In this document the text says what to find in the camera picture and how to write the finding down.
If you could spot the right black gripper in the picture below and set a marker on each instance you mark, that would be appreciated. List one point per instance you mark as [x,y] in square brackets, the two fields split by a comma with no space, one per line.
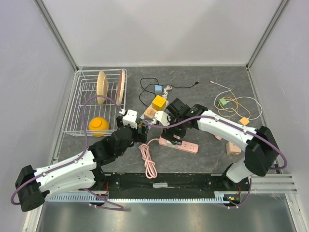
[168,133]

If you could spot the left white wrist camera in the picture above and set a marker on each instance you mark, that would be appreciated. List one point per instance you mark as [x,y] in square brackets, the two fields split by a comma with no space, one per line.
[129,118]

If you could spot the small green charger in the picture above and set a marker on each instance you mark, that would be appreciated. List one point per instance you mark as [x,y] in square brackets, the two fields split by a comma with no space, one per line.
[221,102]

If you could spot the pink rimmed plate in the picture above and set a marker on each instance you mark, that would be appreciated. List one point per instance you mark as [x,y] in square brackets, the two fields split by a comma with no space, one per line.
[120,87]

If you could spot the small yellow charger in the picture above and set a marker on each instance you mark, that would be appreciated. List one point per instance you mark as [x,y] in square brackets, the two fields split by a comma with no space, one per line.
[244,121]

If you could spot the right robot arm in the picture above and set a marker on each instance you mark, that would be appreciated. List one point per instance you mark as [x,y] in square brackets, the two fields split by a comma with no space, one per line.
[259,145]

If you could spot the dark green cube socket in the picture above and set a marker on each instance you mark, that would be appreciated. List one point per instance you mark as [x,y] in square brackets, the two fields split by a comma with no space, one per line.
[139,122]

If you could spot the white cube socket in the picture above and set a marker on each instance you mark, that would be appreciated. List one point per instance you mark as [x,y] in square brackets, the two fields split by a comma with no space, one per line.
[174,144]

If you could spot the blue charger adapter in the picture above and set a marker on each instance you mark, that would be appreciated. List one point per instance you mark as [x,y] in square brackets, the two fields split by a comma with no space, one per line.
[158,89]

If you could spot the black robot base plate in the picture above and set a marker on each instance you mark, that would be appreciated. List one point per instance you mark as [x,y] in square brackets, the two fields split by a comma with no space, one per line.
[137,185]

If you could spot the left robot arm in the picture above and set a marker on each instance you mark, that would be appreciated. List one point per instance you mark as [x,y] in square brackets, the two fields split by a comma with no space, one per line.
[84,170]

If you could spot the orange bowl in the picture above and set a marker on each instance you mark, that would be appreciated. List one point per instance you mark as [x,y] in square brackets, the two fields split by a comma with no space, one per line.
[98,127]

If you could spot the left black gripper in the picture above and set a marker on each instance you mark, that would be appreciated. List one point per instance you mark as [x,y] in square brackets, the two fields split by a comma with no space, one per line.
[140,137]

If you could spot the beige wooden cube socket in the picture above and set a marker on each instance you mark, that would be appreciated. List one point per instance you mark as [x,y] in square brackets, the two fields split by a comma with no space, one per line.
[149,113]

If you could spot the yellow cube socket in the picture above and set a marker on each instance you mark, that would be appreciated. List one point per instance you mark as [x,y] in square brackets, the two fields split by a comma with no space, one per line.
[159,103]

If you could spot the white wire dish rack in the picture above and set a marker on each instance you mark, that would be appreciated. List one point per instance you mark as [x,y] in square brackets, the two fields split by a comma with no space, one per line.
[85,85]

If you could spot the grey slotted cable duct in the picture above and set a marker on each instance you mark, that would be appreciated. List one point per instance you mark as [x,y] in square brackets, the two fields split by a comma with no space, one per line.
[83,197]

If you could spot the beige plate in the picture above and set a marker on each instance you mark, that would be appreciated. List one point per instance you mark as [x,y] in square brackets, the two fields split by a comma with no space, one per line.
[102,84]

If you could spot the pink long power strip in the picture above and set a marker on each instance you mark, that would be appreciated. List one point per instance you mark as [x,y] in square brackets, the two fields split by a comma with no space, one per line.
[185,146]

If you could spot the pink cube socket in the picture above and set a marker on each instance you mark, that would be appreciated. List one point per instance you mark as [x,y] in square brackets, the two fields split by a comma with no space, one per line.
[232,149]

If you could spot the white multicolour power strip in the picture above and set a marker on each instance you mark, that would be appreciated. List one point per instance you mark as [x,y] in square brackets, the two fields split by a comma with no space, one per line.
[150,120]

